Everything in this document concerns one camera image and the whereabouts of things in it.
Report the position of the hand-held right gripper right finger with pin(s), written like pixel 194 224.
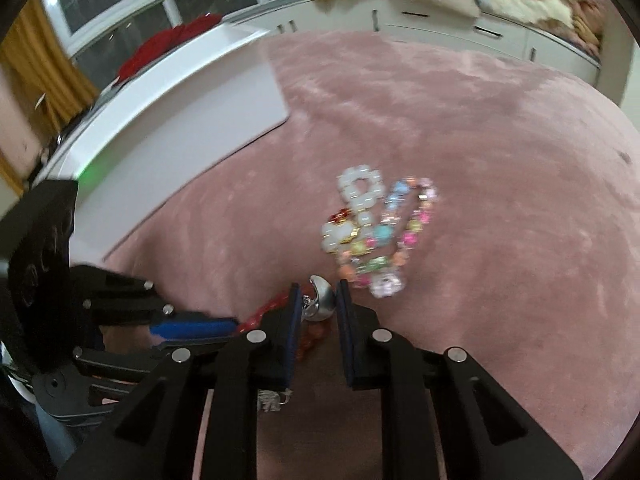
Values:
pixel 345 332

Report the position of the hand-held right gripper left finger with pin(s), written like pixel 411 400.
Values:
pixel 292 332

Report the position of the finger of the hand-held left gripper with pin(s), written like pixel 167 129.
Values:
pixel 192 325
pixel 125 364

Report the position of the silver crescent earring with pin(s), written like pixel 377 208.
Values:
pixel 320 297

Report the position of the small silver charm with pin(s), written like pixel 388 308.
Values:
pixel 272 401

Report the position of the yellow curtain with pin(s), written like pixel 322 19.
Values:
pixel 40 75

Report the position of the pink plush blanket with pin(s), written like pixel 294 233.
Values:
pixel 450 160

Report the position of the white tray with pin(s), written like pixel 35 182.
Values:
pixel 200 105

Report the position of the red cloth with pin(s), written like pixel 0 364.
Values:
pixel 165 42

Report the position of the white drawer cabinet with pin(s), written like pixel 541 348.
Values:
pixel 440 22

